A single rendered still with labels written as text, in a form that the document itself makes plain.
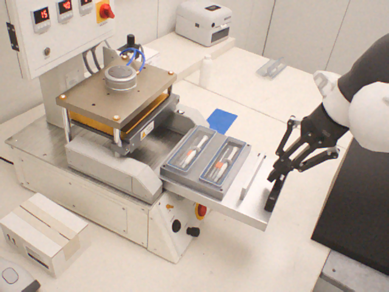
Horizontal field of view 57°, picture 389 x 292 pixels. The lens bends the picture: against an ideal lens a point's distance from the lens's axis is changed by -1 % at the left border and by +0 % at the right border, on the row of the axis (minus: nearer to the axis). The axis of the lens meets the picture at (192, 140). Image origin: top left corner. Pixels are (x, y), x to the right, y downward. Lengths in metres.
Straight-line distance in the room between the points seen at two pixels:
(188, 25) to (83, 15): 1.06
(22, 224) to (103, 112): 0.35
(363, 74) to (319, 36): 2.71
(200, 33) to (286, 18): 1.61
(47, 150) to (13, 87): 0.49
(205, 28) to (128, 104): 1.10
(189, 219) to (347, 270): 0.45
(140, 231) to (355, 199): 0.60
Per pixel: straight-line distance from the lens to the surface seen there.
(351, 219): 1.12
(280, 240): 1.10
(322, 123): 0.73
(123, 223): 0.98
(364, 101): 0.58
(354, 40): 3.31
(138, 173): 0.85
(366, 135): 0.58
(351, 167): 1.13
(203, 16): 1.90
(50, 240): 0.95
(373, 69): 0.67
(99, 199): 0.97
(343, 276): 1.10
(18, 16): 0.83
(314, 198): 1.25
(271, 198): 0.83
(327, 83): 0.74
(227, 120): 1.47
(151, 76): 0.98
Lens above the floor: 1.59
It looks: 39 degrees down
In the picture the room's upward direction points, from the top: 7 degrees clockwise
